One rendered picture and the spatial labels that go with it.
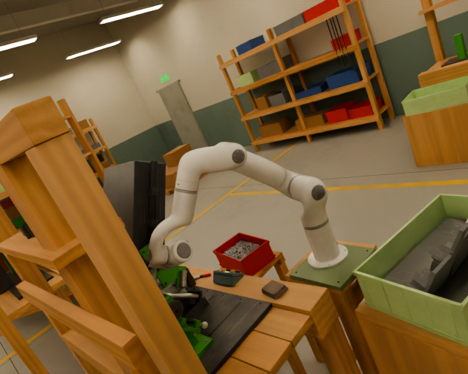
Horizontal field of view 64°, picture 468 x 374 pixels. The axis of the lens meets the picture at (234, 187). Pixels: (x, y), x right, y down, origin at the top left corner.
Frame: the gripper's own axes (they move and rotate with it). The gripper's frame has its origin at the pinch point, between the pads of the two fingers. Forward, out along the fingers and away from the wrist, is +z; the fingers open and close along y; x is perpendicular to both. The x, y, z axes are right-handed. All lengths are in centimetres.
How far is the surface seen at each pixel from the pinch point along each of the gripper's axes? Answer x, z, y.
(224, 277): 0.2, -0.1, -36.5
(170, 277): 3.1, 3.1, -9.3
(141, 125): -622, 810, -191
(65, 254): 10, -40, 42
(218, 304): 14.4, -4.8, -30.7
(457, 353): 35, -89, -70
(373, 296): 15, -65, -64
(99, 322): 27.8, -29.0, 26.4
